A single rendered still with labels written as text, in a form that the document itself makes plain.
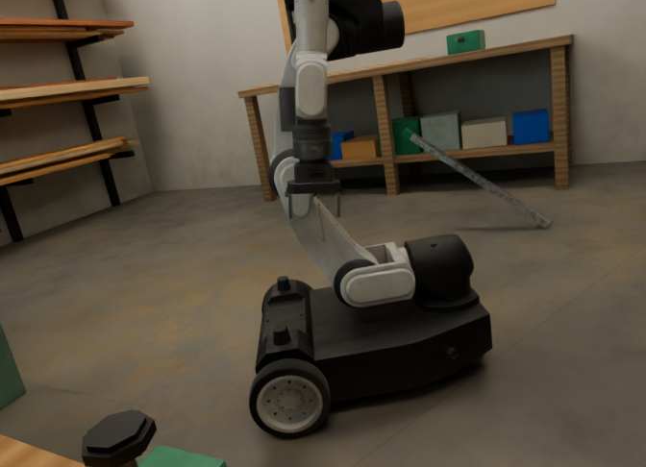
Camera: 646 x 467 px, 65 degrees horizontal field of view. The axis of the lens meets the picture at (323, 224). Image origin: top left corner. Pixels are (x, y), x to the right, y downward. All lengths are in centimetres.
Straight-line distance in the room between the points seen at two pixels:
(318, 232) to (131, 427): 103
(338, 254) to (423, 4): 280
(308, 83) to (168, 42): 411
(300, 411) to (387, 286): 39
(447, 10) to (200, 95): 233
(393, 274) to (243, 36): 351
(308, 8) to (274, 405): 92
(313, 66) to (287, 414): 83
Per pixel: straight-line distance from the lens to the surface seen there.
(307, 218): 132
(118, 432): 38
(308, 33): 112
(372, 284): 138
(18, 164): 424
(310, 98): 108
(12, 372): 201
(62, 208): 499
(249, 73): 462
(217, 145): 495
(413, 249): 144
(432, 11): 393
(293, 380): 130
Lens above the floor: 84
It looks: 16 degrees down
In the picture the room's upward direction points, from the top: 10 degrees counter-clockwise
